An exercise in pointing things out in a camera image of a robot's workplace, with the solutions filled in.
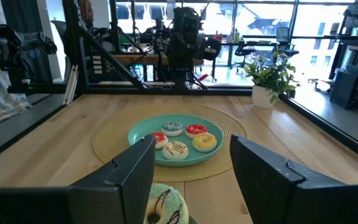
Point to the black table border rail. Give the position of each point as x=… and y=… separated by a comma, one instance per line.
x=337, y=133
x=17, y=124

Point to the green plant white pot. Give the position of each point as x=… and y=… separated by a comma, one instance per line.
x=270, y=77

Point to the black diagonal frame brace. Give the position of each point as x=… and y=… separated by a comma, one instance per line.
x=113, y=59

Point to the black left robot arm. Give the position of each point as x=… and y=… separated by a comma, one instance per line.
x=182, y=53

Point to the black frame base rail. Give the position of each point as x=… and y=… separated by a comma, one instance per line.
x=135, y=90

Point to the white donut blue icing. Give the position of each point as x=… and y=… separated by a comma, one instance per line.
x=172, y=129

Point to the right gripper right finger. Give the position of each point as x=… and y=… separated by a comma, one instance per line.
x=269, y=193

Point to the wooden desk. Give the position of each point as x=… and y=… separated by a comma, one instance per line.
x=135, y=59

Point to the black office chair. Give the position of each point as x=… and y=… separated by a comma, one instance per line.
x=244, y=51

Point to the round woven straw placemat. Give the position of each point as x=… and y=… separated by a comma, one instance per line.
x=110, y=140

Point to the teal plate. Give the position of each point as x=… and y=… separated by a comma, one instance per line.
x=145, y=127

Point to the white donut chocolate drizzle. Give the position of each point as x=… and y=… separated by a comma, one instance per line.
x=175, y=151

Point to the red flat strip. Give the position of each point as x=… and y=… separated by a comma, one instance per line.
x=202, y=77

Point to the black frame post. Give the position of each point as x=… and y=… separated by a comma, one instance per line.
x=73, y=46

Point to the donut yellow icing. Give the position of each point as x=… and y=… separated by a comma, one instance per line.
x=204, y=143

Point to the person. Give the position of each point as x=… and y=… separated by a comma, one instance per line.
x=87, y=14

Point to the white donut mint icing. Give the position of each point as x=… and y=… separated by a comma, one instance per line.
x=179, y=199

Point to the white flat boards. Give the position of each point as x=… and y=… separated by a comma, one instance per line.
x=71, y=84

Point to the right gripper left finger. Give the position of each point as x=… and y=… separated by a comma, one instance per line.
x=120, y=193

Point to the black cabinet red light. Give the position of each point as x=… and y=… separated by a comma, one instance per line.
x=350, y=90

